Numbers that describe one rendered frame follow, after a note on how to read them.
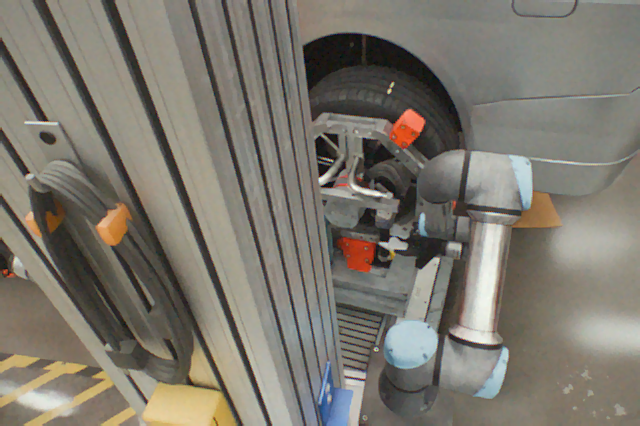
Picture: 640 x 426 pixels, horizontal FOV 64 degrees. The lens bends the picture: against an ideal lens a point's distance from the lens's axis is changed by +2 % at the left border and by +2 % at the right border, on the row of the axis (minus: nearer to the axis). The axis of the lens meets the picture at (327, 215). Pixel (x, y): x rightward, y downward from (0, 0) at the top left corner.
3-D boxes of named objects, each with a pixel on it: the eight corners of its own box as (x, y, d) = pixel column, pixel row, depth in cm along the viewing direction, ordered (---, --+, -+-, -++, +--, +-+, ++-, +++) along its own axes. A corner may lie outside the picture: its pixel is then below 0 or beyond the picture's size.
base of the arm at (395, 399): (436, 422, 121) (439, 403, 115) (374, 411, 125) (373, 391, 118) (440, 365, 132) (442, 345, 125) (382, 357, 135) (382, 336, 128)
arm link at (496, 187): (433, 376, 122) (465, 152, 119) (499, 391, 118) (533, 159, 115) (430, 394, 110) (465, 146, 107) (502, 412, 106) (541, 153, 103)
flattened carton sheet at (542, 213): (534, 165, 313) (535, 160, 311) (562, 227, 273) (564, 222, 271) (484, 167, 316) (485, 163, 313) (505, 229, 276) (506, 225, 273)
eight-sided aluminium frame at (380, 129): (427, 241, 196) (436, 124, 159) (424, 253, 192) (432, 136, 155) (300, 217, 213) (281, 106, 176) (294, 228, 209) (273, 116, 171)
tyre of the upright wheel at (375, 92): (497, 152, 188) (372, 25, 171) (489, 192, 173) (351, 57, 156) (380, 221, 235) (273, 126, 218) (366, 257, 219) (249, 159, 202)
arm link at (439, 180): (407, 183, 109) (417, 244, 154) (459, 189, 106) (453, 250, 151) (416, 136, 112) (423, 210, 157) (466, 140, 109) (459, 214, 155)
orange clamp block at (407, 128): (409, 137, 168) (426, 120, 161) (404, 151, 162) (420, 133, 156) (392, 125, 167) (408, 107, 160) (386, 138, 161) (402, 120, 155)
